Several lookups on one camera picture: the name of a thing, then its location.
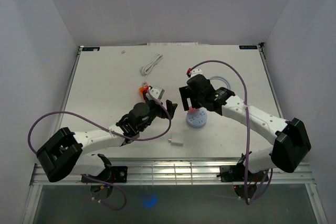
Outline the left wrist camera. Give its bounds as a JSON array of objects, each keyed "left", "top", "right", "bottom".
[{"left": 147, "top": 86, "right": 165, "bottom": 100}]

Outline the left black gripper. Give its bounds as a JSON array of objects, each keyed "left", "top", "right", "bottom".
[{"left": 138, "top": 91, "right": 176, "bottom": 132}]

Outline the aluminium front rail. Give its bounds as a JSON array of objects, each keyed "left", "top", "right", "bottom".
[{"left": 30, "top": 158, "right": 316, "bottom": 186}]

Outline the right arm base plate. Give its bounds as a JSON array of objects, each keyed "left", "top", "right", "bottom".
[{"left": 216, "top": 165, "right": 269, "bottom": 183}]

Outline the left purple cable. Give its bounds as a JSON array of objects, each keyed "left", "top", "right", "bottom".
[{"left": 27, "top": 90, "right": 173, "bottom": 210}]

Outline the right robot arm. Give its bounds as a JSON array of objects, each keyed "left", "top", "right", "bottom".
[{"left": 179, "top": 74, "right": 311, "bottom": 180}]

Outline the purple cable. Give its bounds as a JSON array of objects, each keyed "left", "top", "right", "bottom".
[
  {"left": 190, "top": 60, "right": 272, "bottom": 206},
  {"left": 27, "top": 90, "right": 173, "bottom": 210}
]

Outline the black corner label left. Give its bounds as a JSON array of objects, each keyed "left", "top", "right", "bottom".
[{"left": 81, "top": 47, "right": 100, "bottom": 51}]

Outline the red cube socket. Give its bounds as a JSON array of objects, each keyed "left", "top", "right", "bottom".
[{"left": 139, "top": 87, "right": 147, "bottom": 102}]

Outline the light blue round socket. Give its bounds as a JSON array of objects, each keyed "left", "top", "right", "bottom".
[{"left": 186, "top": 109, "right": 208, "bottom": 129}]

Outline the white charger adapter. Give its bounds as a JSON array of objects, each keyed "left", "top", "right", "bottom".
[{"left": 168, "top": 133, "right": 184, "bottom": 147}]

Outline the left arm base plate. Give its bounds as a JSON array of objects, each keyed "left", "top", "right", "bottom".
[{"left": 81, "top": 166, "right": 128, "bottom": 183}]

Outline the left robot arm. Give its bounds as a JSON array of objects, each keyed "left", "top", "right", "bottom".
[{"left": 35, "top": 100, "right": 177, "bottom": 183}]

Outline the white power strip cable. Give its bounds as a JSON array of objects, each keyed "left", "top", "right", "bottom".
[{"left": 139, "top": 53, "right": 163, "bottom": 84}]

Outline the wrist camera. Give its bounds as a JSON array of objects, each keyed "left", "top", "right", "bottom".
[
  {"left": 147, "top": 86, "right": 165, "bottom": 100},
  {"left": 186, "top": 68, "right": 204, "bottom": 78}
]

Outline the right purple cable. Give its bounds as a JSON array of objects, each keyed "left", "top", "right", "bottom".
[{"left": 190, "top": 60, "right": 272, "bottom": 206}]

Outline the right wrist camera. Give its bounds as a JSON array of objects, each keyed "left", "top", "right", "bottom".
[{"left": 186, "top": 68, "right": 204, "bottom": 78}]

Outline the light blue socket cable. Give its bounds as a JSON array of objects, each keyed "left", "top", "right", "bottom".
[{"left": 209, "top": 75, "right": 232, "bottom": 90}]

